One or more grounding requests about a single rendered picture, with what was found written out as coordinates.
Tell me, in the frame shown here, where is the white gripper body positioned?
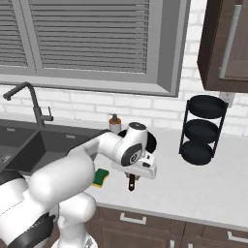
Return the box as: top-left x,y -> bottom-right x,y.
111,160 -> 159,180

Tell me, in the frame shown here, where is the green and yellow sponge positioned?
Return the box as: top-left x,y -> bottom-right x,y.
92,168 -> 110,189

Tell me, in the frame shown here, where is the dark grey sink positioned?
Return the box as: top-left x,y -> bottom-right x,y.
0,118 -> 111,177

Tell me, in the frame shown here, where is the dark brown drawer front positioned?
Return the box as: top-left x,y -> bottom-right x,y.
95,206 -> 187,234
184,222 -> 248,248

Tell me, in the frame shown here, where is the white soap dispenser brown top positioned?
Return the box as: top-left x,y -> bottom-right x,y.
108,112 -> 123,135

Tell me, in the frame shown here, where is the dark brown base cupboard door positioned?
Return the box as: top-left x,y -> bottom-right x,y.
179,236 -> 248,248
86,222 -> 178,248

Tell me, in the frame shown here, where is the black three-tier stand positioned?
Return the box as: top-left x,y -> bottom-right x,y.
178,94 -> 230,167

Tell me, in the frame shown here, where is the black tap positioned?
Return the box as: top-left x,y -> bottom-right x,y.
2,81 -> 54,129

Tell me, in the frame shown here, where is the wide grey window blind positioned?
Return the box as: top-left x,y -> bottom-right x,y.
28,0 -> 151,75

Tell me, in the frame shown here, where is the narrow grey window blind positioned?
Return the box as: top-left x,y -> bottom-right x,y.
0,0 -> 29,68

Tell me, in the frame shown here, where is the grey drawer handle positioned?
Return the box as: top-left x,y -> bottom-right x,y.
119,211 -> 147,226
226,230 -> 248,244

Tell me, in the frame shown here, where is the white wall socket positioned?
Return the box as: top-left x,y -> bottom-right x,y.
219,91 -> 236,109

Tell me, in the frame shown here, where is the grey window frame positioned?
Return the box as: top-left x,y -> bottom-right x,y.
0,0 -> 192,98

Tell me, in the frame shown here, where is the dark brown wall cupboard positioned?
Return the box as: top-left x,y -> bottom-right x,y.
197,0 -> 248,94

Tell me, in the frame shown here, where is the long grey cupboard handle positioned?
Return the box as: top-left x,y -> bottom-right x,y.
218,3 -> 243,80

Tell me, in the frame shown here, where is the dark brown wall cupboard door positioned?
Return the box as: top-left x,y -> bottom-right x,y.
223,0 -> 248,81

